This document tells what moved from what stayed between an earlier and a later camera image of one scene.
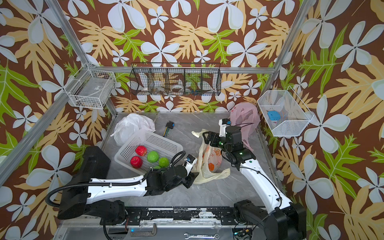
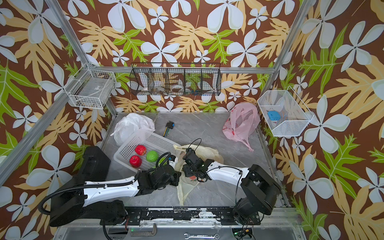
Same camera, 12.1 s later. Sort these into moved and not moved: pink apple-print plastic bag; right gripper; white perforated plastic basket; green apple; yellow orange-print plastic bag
Moved: yellow orange-print plastic bag; right gripper
Not moved: green apple; white perforated plastic basket; pink apple-print plastic bag
